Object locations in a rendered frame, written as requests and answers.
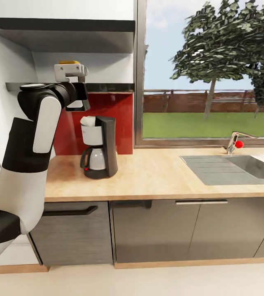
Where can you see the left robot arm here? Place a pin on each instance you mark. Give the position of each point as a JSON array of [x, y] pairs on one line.
[[24, 168]]

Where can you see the fixed window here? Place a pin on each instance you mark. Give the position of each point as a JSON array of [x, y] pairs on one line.
[[198, 70]]

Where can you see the drop in sink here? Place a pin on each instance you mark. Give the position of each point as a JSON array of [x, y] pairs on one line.
[[228, 169]]

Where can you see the cabinet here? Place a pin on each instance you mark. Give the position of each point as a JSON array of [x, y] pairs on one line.
[[185, 229]]

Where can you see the dishwasher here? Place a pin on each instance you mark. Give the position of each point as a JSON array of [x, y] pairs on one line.
[[74, 233]]

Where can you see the bottle of coffee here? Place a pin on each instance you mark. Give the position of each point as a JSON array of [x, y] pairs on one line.
[[78, 105]]

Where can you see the paper coffee filter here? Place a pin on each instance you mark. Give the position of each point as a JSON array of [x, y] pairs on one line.
[[88, 121]]

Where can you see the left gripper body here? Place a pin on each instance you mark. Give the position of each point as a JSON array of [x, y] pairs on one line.
[[76, 90]]

